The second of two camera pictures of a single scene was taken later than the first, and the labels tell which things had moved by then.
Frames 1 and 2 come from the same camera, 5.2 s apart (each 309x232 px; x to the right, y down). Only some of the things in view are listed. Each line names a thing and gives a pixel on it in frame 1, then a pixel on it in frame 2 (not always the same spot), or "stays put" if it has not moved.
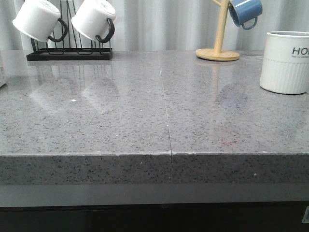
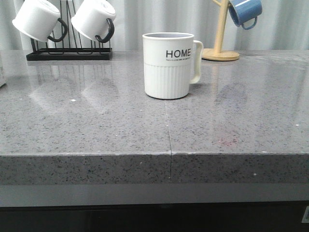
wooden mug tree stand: (217, 54) stays put
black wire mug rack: (66, 46) stays put
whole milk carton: (3, 67) stays put
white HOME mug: (285, 65) to (167, 64)
